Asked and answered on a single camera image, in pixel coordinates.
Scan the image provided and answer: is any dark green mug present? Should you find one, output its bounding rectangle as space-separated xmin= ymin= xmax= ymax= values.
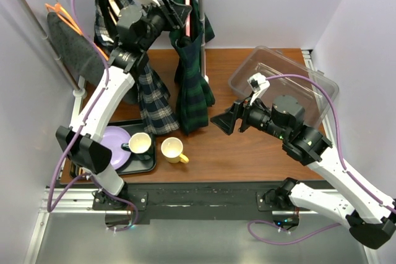
xmin=121 ymin=132 xmax=154 ymax=161

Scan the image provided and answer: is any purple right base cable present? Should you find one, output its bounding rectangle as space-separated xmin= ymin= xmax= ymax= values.
xmin=246 ymin=216 xmax=341 ymax=245

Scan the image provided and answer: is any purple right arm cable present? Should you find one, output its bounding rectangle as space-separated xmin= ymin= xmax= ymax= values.
xmin=265 ymin=74 xmax=396 ymax=208

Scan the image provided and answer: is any yellow mug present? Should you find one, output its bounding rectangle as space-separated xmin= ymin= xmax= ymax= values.
xmin=160 ymin=137 xmax=189 ymax=164

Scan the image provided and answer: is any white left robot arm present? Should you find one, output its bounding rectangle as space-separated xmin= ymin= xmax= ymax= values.
xmin=56 ymin=0 xmax=192 ymax=210

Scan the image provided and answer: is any black serving tray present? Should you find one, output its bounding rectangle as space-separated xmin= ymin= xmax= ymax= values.
xmin=68 ymin=118 xmax=157 ymax=181

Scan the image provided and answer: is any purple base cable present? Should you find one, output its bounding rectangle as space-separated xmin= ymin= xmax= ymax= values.
xmin=246 ymin=216 xmax=341 ymax=245
xmin=89 ymin=189 xmax=142 ymax=232

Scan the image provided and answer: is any clear plastic bin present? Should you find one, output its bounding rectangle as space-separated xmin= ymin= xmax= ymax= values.
xmin=228 ymin=46 xmax=339 ymax=128

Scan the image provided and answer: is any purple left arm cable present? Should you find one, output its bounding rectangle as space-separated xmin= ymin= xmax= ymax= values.
xmin=46 ymin=0 xmax=127 ymax=213

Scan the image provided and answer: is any green plaid skirt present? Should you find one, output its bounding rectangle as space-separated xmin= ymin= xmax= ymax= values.
xmin=169 ymin=0 xmax=215 ymax=135

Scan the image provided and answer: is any purple plate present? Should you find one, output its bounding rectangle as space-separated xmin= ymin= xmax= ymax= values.
xmin=100 ymin=126 xmax=131 ymax=170

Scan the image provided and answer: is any orange plastic hanger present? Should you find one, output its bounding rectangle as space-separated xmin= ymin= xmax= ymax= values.
xmin=45 ymin=2 xmax=108 ymax=61

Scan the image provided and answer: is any pink plastic hanger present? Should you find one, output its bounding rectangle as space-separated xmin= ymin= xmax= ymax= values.
xmin=184 ymin=0 xmax=192 ymax=38

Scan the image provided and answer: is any black dotted skirt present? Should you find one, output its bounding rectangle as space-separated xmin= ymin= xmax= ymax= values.
xmin=47 ymin=12 xmax=105 ymax=86

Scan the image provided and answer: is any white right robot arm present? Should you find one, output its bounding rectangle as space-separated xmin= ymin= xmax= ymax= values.
xmin=211 ymin=95 xmax=395 ymax=250

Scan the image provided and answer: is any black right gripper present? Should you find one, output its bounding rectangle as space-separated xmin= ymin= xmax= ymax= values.
xmin=210 ymin=90 xmax=288 ymax=140

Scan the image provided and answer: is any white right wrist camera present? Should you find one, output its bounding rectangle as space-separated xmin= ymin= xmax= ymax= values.
xmin=247 ymin=72 xmax=270 ymax=105

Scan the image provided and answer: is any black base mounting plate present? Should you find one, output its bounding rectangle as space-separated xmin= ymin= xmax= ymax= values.
xmin=92 ymin=180 xmax=313 ymax=226

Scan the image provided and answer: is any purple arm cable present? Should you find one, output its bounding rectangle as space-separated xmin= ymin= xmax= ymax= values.
xmin=265 ymin=74 xmax=396 ymax=208
xmin=46 ymin=0 xmax=127 ymax=213

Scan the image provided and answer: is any navy beige plaid skirt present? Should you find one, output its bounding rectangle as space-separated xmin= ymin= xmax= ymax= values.
xmin=94 ymin=0 xmax=179 ymax=135

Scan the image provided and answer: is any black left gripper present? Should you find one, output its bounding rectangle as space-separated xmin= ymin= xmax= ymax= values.
xmin=139 ymin=0 xmax=192 ymax=51

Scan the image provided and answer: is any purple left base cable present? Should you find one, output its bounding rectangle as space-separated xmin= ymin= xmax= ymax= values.
xmin=89 ymin=189 xmax=142 ymax=232

